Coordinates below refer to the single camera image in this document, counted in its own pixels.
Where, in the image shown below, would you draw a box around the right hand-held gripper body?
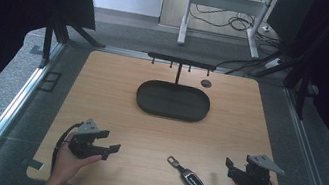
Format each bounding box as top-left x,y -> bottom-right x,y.
232,150 -> 288,185

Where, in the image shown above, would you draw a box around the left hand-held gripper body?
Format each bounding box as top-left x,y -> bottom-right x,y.
66,115 -> 109,163

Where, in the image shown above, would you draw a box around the black car key fob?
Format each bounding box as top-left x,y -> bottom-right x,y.
162,155 -> 211,185

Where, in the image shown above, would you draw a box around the black key rack with tray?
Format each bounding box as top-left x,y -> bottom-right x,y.
133,50 -> 218,126

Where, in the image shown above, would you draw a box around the person's left hand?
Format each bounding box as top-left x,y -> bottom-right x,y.
50,130 -> 106,185

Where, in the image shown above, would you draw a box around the grey tape piece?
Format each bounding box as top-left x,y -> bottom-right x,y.
20,156 -> 46,172

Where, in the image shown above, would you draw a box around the black table grommet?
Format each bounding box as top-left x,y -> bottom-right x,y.
199,78 -> 213,90

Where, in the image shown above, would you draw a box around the black tripod stand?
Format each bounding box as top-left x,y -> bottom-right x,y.
37,13 -> 110,79
244,36 -> 318,121

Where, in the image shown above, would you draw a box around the white power strip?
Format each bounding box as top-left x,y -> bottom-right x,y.
263,55 -> 285,72

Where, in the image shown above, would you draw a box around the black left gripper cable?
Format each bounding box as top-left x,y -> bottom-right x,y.
49,117 -> 84,177

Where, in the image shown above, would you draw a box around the black floor cables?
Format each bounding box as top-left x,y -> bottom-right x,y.
183,0 -> 290,59

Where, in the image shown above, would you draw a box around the white desk frame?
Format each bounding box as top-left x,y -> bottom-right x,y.
175,0 -> 276,62

